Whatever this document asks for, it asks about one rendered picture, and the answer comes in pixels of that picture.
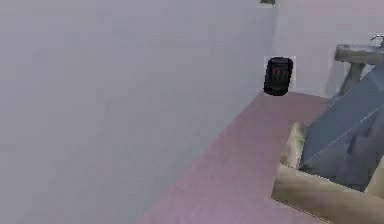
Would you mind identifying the black waste bin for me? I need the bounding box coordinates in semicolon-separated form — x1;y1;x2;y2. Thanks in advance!
263;56;295;97

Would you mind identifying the grey pedestal sink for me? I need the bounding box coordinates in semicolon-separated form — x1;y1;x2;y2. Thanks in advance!
328;43;384;100

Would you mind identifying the silver sink faucet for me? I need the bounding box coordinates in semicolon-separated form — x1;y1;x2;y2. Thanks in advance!
369;33;384;49

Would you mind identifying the grey glass shower screen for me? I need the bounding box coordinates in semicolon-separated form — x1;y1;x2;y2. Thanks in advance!
298;62;384;193

